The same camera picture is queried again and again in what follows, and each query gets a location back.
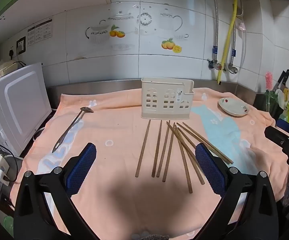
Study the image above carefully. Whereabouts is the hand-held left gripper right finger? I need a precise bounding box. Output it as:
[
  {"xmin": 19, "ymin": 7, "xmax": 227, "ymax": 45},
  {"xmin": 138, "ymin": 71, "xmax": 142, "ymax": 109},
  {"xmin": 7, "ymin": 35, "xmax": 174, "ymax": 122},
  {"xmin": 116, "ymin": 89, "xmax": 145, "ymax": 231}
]
[{"xmin": 195, "ymin": 143, "xmax": 279, "ymax": 240}]

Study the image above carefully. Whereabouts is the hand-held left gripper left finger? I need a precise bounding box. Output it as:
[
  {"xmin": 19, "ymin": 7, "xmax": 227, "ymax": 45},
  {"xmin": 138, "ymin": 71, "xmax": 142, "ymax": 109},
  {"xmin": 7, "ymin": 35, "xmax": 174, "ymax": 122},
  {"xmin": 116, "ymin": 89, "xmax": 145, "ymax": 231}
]
[{"xmin": 14, "ymin": 142, "xmax": 97, "ymax": 240}]

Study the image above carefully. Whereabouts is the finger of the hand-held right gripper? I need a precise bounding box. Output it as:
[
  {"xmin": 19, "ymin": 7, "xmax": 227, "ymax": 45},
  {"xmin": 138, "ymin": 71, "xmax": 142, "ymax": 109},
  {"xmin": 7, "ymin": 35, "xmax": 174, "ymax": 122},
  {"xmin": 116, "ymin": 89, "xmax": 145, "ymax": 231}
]
[{"xmin": 264, "ymin": 126, "xmax": 289, "ymax": 147}]

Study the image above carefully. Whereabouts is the cream plastic utensil holder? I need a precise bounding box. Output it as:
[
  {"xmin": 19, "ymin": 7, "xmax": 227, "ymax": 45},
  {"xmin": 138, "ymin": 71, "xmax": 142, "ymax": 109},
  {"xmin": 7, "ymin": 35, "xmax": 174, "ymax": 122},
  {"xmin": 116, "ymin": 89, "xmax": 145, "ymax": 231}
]
[{"xmin": 141, "ymin": 77, "xmax": 194, "ymax": 120}]

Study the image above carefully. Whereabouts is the long metal spoon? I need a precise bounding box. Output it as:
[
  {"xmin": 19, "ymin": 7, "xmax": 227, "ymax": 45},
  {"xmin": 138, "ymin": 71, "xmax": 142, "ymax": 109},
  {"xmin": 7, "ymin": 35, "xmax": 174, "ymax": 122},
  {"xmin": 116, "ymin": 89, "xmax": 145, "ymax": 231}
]
[{"xmin": 52, "ymin": 107, "xmax": 94, "ymax": 153}]

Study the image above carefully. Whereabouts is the small white floral dish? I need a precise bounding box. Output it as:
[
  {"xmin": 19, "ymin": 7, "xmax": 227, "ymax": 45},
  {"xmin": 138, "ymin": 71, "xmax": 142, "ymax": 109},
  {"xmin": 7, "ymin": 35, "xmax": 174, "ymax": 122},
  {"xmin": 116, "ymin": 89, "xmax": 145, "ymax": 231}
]
[{"xmin": 218, "ymin": 97, "xmax": 249, "ymax": 117}]

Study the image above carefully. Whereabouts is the pink bottle brush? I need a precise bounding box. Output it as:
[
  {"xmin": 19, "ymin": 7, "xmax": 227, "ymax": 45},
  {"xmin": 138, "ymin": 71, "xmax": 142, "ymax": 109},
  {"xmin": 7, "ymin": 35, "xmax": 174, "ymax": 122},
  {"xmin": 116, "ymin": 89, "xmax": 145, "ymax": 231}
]
[{"xmin": 265, "ymin": 71, "xmax": 273, "ymax": 92}]

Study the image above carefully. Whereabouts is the peach printed towel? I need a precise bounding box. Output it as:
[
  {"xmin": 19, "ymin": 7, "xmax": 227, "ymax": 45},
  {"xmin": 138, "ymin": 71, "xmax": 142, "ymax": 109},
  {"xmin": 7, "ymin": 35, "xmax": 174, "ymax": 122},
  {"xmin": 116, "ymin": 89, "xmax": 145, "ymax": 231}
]
[{"xmin": 10, "ymin": 87, "xmax": 289, "ymax": 240}]

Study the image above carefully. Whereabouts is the metal pipe valve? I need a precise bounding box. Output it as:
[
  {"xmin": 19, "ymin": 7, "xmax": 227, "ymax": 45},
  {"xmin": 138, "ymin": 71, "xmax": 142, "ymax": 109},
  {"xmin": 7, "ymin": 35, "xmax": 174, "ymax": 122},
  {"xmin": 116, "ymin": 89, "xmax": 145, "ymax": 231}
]
[
  {"xmin": 207, "ymin": 59, "xmax": 222, "ymax": 71},
  {"xmin": 224, "ymin": 64, "xmax": 238, "ymax": 75}
]

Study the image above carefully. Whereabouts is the white microwave oven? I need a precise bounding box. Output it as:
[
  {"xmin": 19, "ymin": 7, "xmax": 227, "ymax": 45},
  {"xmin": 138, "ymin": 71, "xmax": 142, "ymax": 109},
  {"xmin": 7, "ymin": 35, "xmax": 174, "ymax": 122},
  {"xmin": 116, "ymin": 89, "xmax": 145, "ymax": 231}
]
[{"xmin": 0, "ymin": 62, "xmax": 52, "ymax": 157}]

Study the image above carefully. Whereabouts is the white instruction label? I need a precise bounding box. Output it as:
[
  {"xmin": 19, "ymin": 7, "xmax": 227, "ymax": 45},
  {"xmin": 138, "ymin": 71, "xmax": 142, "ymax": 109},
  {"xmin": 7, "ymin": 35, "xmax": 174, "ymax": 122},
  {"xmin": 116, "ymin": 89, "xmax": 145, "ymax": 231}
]
[{"xmin": 27, "ymin": 17, "xmax": 53, "ymax": 47}]

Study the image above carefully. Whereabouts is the black-handled knife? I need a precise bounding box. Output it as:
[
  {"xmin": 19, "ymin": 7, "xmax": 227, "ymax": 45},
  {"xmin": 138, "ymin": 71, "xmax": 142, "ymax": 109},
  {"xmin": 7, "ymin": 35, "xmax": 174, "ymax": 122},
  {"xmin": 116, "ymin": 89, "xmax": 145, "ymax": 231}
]
[{"xmin": 277, "ymin": 69, "xmax": 289, "ymax": 87}]

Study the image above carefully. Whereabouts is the braided metal hose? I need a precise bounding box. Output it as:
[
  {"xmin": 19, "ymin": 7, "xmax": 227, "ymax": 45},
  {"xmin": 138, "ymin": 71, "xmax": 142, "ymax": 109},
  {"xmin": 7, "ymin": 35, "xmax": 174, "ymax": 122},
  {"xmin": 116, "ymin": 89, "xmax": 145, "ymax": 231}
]
[
  {"xmin": 231, "ymin": 12, "xmax": 245, "ymax": 67},
  {"xmin": 208, "ymin": 0, "xmax": 220, "ymax": 63}
]

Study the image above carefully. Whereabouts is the yellow gas hose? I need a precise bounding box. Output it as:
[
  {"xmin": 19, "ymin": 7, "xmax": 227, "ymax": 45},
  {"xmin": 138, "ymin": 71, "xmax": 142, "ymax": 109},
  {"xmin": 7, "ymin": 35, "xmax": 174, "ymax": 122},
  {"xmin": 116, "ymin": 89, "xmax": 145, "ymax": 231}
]
[{"xmin": 217, "ymin": 0, "xmax": 238, "ymax": 85}]

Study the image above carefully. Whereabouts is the black wall socket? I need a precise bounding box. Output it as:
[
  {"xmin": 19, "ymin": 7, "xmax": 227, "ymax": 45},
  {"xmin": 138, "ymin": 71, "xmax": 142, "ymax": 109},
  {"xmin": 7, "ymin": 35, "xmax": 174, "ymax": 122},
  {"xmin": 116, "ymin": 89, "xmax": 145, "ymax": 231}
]
[{"xmin": 16, "ymin": 36, "xmax": 26, "ymax": 54}]

